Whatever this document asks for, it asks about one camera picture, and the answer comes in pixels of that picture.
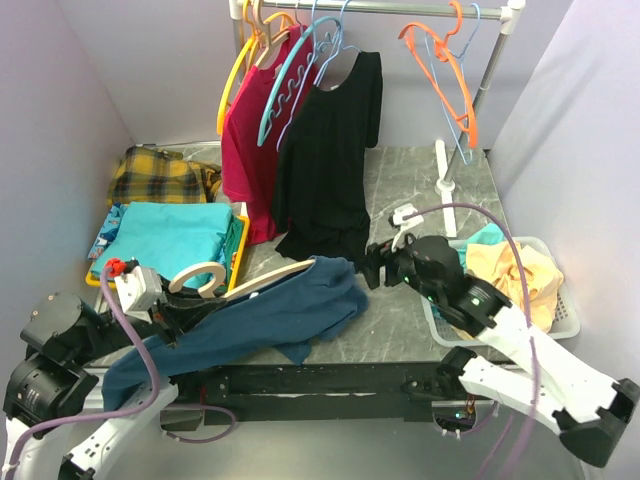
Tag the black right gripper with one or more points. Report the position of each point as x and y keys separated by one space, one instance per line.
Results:
x=380 y=252

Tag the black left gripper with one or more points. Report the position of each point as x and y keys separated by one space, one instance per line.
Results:
x=184 y=310

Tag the wooden hanger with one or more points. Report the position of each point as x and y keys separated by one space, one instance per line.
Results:
x=216 y=270

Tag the dark blue shirt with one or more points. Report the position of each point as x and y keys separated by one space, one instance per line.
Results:
x=317 y=303

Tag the turquoise t shirt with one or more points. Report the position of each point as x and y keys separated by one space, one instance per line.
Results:
x=490 y=234

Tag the cream beige shirt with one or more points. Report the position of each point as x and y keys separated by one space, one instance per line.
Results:
x=497 y=265

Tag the light blue wavy hanger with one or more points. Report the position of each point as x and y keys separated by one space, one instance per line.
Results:
x=285 y=80

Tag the pale blue wire hanger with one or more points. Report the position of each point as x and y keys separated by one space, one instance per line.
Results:
x=300 y=85

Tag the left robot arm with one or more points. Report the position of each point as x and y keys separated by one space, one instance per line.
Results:
x=49 y=435

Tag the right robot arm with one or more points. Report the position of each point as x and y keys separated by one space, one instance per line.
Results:
x=586 y=409

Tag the black shirt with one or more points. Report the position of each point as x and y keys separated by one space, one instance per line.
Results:
x=318 y=204

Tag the yellow plaid shirt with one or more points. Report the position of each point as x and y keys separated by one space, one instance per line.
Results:
x=162 y=176

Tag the magenta pink shirt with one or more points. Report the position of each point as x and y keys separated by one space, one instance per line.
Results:
x=249 y=171

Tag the orange plastic hanger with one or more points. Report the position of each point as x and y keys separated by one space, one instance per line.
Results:
x=412 y=36

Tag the yellow plastic hanger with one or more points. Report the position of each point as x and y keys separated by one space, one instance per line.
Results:
x=248 y=49

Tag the beige hanger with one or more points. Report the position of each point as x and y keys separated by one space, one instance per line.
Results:
x=268 y=40

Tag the folded turquoise cloth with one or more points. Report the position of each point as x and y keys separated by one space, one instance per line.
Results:
x=168 y=237

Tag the green printed garment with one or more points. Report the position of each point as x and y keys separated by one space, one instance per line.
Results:
x=230 y=245

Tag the yellow plastic tray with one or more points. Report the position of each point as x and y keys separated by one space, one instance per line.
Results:
x=234 y=259

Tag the blue patterned cloth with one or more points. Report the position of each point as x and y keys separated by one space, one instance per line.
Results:
x=108 y=231

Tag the black base bar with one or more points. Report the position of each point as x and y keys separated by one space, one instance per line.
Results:
x=314 y=392

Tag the white perforated plastic basket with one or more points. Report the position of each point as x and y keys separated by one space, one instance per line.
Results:
x=566 y=323

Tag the white clothes rack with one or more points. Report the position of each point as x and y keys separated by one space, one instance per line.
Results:
x=508 y=15

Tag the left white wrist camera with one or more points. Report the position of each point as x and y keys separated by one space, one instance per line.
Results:
x=138 y=288

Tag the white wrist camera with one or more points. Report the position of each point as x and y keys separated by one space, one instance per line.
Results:
x=138 y=288
x=404 y=219

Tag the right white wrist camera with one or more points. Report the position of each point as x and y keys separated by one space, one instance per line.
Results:
x=404 y=219

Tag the thin blue wire hanger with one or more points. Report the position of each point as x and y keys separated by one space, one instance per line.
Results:
x=446 y=50

